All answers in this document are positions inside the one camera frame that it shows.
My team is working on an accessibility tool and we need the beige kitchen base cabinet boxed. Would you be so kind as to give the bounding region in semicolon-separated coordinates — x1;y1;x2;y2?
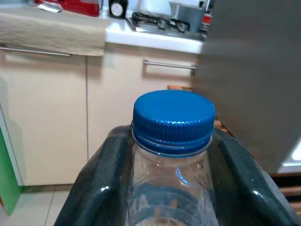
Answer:
0;42;201;187

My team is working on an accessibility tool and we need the beige textured cover cloth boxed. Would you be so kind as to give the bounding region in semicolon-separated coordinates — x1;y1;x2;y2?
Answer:
0;7;111;57

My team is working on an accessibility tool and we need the black round kitchen timer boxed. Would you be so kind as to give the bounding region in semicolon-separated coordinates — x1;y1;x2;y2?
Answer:
108;0;129;20

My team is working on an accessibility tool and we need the long silver bar cabinet handle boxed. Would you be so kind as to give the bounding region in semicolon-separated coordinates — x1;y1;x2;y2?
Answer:
0;46;71;57

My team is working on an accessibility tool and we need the white kitchen worktop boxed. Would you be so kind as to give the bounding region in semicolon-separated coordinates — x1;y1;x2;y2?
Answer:
105;18;206;54

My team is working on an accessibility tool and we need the green white panel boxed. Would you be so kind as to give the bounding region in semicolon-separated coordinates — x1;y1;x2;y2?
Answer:
0;103;24;217

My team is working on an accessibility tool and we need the red flat box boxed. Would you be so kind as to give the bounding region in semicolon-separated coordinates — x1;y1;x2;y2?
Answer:
34;0;102;17

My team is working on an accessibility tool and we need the black gas stove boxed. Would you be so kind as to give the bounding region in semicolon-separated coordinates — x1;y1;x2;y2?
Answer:
126;11;206;40

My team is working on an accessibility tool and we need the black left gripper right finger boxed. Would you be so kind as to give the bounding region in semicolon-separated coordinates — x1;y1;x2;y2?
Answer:
206;128;301;226

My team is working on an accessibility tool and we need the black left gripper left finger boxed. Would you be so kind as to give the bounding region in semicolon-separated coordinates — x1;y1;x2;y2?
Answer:
53;125;135;226

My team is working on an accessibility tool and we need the clear bottle with blue cap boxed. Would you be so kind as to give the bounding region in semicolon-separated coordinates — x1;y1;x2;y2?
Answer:
126;89;220;226

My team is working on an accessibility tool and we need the red white condiment container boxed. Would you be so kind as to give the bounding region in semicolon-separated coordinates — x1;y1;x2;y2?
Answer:
201;13;213;32

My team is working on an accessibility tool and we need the silver metal pot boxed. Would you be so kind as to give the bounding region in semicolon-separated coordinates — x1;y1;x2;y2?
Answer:
168;0;206;33

